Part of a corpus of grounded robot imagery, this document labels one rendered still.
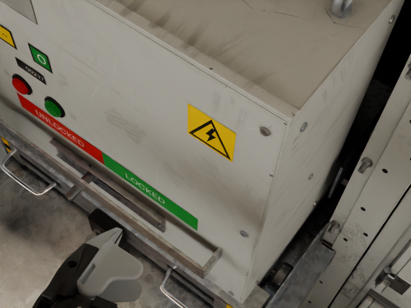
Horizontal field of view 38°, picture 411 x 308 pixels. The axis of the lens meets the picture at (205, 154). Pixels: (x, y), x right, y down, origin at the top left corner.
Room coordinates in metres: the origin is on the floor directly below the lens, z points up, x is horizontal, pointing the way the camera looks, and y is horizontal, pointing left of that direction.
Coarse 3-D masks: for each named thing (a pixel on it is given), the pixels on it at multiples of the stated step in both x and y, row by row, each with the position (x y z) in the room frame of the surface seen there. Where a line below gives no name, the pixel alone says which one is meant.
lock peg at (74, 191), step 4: (88, 172) 0.42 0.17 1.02; (84, 176) 0.41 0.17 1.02; (88, 176) 0.41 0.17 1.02; (92, 176) 0.42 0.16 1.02; (84, 180) 0.41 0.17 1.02; (88, 180) 0.41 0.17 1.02; (72, 188) 0.39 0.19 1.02; (76, 188) 0.39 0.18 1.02; (68, 192) 0.39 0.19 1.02; (72, 192) 0.39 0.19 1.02; (76, 192) 0.39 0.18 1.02; (68, 196) 0.38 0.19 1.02; (72, 196) 0.38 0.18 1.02; (68, 200) 0.38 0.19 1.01
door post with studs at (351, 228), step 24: (408, 72) 0.40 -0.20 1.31; (408, 96) 0.41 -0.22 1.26; (384, 120) 0.41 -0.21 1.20; (408, 120) 0.40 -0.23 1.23; (384, 144) 0.41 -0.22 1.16; (408, 144) 0.39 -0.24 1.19; (360, 168) 0.40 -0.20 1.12; (384, 168) 0.39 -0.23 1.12; (408, 168) 0.38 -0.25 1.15; (360, 192) 0.40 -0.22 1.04; (384, 192) 0.39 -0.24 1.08; (336, 216) 0.41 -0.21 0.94; (360, 216) 0.39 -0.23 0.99; (384, 216) 0.38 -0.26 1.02; (336, 240) 0.40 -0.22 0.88; (360, 240) 0.38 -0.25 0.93; (336, 264) 0.39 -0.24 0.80; (336, 288) 0.38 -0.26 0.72
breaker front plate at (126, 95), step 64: (64, 0) 0.41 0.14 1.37; (0, 64) 0.51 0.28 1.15; (64, 64) 0.43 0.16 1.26; (128, 64) 0.37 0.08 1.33; (192, 64) 0.33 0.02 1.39; (128, 128) 0.38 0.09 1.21; (256, 128) 0.29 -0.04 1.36; (128, 192) 0.38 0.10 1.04; (192, 192) 0.32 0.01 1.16; (256, 192) 0.28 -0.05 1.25; (192, 256) 0.32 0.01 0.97
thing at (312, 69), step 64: (128, 0) 0.39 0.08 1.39; (192, 0) 0.40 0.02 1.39; (256, 0) 0.40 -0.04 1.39; (320, 0) 0.41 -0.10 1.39; (384, 0) 0.41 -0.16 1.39; (256, 64) 0.33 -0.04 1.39; (320, 64) 0.33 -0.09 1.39; (320, 128) 0.34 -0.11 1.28; (320, 192) 0.44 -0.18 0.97; (256, 256) 0.27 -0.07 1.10
